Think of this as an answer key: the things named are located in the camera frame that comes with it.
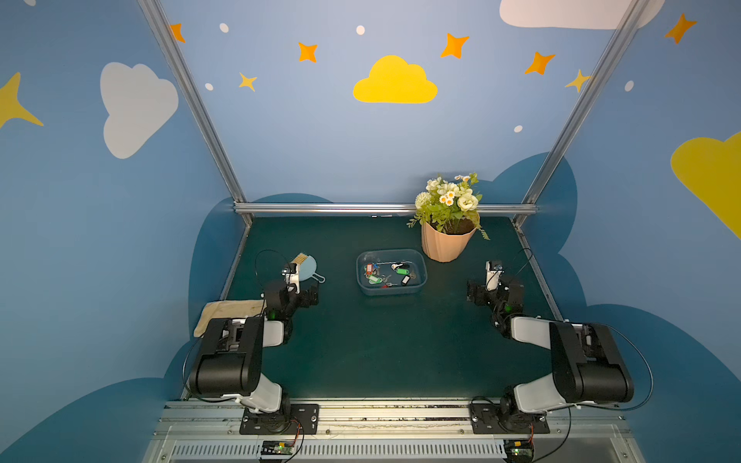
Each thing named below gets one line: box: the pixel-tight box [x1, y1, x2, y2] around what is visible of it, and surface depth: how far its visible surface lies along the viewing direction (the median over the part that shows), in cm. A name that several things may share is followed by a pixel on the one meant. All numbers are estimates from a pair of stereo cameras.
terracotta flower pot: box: [420, 220, 478, 264], surface depth 100 cm
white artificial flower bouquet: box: [406, 172, 491, 241], surface depth 90 cm
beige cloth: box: [192, 299, 267, 338], surface depth 96 cm
